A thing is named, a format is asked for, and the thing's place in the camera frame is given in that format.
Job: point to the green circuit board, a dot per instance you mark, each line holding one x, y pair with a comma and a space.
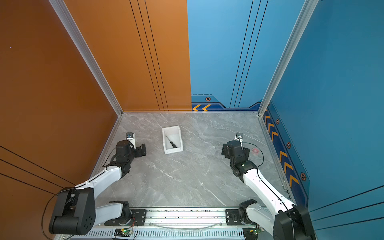
123, 233

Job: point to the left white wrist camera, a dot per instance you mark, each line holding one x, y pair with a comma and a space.
130, 136

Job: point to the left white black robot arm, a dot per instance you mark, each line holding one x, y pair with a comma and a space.
75, 211

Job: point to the black screwdriver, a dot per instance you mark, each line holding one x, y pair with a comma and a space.
171, 142

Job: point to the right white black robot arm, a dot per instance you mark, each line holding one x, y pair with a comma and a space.
280, 217

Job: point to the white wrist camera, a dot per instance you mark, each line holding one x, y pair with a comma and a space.
130, 136
239, 137

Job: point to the right aluminium corner post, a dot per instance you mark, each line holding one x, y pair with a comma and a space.
295, 36

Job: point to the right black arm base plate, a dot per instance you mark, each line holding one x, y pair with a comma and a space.
233, 218

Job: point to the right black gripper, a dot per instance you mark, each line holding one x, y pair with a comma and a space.
227, 154

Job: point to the aluminium corner post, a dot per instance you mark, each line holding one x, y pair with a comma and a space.
76, 36
295, 36

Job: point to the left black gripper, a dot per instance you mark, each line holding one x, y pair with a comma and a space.
138, 151

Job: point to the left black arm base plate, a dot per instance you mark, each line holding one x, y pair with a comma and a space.
136, 217

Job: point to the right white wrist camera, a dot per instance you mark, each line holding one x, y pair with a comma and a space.
239, 137

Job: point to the small board with wires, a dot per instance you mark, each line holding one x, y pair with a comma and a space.
256, 231

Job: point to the aluminium front rail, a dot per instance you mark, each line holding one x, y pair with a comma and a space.
178, 224

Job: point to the left aluminium corner post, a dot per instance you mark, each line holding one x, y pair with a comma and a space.
76, 36

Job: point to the white plastic bin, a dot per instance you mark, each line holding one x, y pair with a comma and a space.
174, 134

